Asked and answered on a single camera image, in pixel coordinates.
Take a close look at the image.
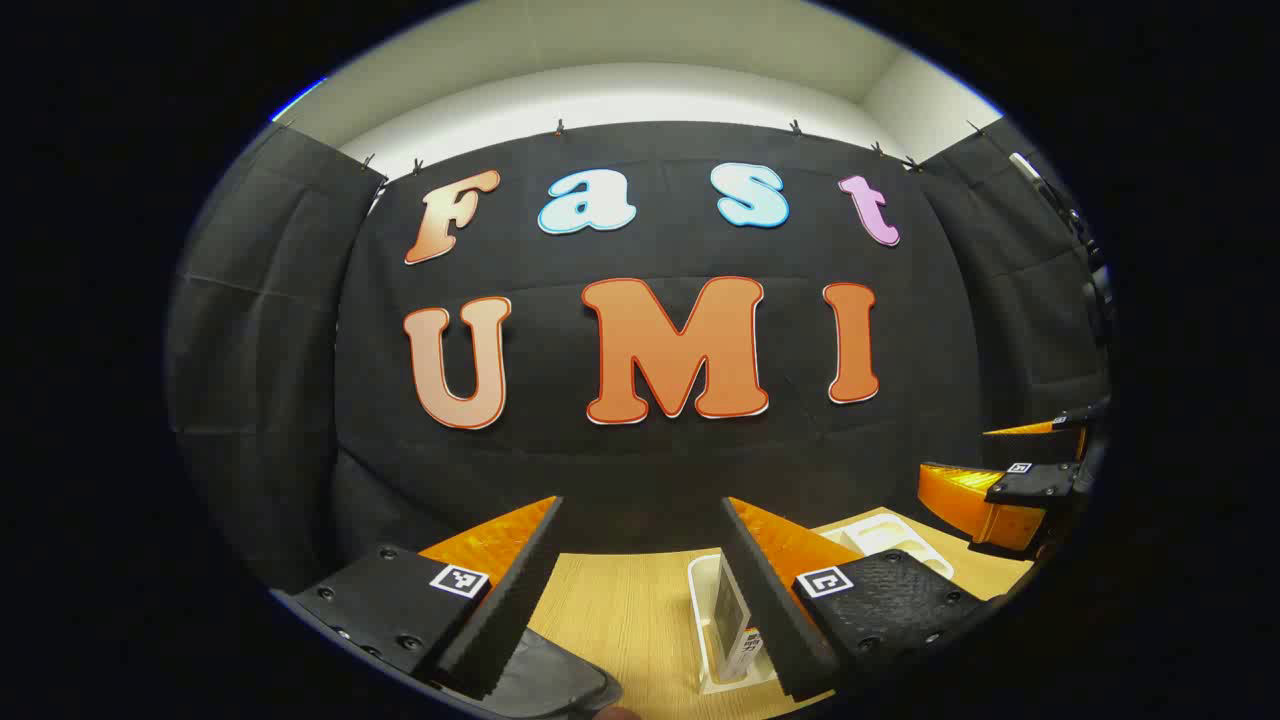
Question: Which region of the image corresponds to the grey schoolbag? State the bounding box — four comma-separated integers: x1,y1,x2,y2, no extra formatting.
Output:
480,628,623,719

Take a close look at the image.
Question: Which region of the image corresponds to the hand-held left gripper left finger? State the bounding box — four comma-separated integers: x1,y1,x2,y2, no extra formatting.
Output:
272,495,566,701

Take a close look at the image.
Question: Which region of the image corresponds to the white bookshelf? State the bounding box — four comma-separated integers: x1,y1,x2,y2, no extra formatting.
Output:
688,510,956,696

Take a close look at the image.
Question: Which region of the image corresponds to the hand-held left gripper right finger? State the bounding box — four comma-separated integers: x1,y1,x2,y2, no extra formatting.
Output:
720,495,991,703

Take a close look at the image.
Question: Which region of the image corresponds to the grey portrait cover book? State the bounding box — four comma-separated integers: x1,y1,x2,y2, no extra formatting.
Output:
712,556,769,687

